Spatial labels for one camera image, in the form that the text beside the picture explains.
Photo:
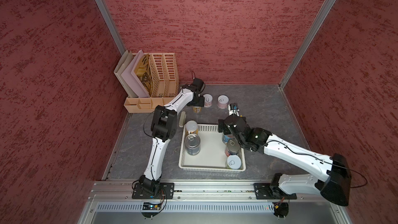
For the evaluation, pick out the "left round black electronics board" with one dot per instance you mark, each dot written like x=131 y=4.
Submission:
x=150 y=210

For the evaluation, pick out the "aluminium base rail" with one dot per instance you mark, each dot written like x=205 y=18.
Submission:
x=209 y=196

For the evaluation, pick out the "left aluminium corner post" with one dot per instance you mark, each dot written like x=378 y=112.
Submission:
x=101 y=4

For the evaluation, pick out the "pink can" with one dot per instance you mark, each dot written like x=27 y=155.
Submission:
x=207 y=100
x=223 y=101

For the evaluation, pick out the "right round black electronics board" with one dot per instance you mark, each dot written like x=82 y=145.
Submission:
x=281 y=210

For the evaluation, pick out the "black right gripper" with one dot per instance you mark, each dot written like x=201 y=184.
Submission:
x=226 y=130

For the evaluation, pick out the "white perforated plastic basket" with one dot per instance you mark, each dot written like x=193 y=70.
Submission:
x=212 y=157

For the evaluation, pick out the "dark blue silver-top can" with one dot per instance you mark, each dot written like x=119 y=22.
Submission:
x=192 y=144

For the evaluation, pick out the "peach plastic desk organizer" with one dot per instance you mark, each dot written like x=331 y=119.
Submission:
x=166 y=84

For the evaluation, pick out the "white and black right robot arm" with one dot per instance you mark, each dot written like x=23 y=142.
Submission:
x=327 y=176

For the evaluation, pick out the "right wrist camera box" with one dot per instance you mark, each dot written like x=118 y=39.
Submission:
x=233 y=109

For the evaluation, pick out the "right aluminium corner post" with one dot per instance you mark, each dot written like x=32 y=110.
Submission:
x=313 y=30

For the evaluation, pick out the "small yellow white-lid can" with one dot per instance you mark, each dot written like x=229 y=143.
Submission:
x=197 y=109

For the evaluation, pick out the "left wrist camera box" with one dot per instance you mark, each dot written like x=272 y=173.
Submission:
x=198 y=85

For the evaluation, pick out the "pink file folder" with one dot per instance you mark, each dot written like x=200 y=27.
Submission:
x=130 y=81

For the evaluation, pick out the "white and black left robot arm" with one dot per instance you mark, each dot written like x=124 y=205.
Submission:
x=163 y=127

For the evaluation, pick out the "yellow black patterned magazine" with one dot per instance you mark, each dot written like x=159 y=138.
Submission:
x=143 y=72

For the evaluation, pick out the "green label white-top can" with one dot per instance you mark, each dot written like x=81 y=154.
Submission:
x=233 y=162

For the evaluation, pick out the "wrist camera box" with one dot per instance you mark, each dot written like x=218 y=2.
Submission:
x=198 y=85
x=233 y=109

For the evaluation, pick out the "yellow can with white lid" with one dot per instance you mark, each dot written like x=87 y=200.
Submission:
x=191 y=127

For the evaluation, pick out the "aluminium corner post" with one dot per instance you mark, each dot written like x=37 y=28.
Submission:
x=101 y=4
x=313 y=30

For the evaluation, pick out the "light blue corn can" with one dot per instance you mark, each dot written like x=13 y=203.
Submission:
x=226 y=138

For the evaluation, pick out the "dark navy red can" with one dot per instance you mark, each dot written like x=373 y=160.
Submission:
x=232 y=147

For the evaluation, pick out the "round black electronics board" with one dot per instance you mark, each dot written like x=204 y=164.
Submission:
x=281 y=210
x=150 y=210

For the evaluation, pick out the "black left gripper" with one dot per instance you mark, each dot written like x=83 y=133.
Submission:
x=201 y=102

